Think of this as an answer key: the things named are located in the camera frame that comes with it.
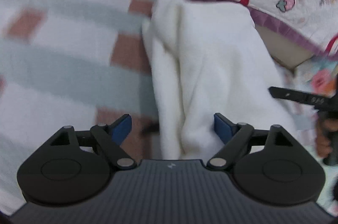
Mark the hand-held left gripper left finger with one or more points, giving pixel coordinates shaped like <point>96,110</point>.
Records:
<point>122,130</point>

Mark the person's right hand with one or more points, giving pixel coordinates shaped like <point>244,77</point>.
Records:
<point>322,139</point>

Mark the checked rug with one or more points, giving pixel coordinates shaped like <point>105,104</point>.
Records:
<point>52,68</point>

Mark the beige bed base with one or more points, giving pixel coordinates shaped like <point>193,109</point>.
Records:
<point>282,49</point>

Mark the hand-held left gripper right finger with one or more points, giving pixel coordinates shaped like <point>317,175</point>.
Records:
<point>221,129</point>

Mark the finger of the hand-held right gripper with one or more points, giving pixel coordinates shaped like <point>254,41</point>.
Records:
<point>303,98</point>

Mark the cream fleece garment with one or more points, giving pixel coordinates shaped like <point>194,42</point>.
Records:
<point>211,55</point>

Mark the floral quilt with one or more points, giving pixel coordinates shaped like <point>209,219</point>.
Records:
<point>322,78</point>

